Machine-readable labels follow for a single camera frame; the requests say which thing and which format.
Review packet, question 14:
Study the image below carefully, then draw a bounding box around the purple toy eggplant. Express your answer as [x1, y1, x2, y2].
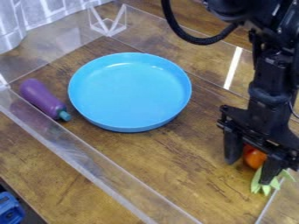
[21, 78, 71, 122]

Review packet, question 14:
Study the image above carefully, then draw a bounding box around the orange toy carrot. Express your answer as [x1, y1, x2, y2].
[243, 144, 296, 196]

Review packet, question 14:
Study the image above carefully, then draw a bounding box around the clear acrylic front barrier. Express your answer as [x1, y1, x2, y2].
[0, 75, 202, 224]

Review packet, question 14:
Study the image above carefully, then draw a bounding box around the clear acrylic back barrier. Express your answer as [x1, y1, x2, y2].
[117, 3, 299, 123]

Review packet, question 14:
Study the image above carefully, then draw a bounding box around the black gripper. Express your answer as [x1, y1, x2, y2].
[218, 85, 299, 185]

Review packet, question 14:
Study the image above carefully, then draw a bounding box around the white sheer curtain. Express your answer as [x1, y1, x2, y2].
[0, 0, 110, 54]

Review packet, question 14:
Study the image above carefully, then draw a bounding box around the black braided cable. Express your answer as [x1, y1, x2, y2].
[161, 0, 239, 46]

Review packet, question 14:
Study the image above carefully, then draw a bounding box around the blue object at corner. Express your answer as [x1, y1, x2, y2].
[0, 192, 25, 224]

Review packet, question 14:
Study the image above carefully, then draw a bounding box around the blue round plate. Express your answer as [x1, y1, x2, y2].
[69, 52, 193, 132]

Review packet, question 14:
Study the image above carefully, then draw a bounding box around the clear acrylic corner bracket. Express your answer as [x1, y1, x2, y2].
[89, 4, 127, 38]

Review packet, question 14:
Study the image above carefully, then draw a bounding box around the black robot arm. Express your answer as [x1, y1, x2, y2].
[203, 0, 299, 185]

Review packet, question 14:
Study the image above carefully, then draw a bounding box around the clear acrylic barrier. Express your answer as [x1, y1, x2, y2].
[0, 75, 202, 224]
[117, 3, 299, 123]

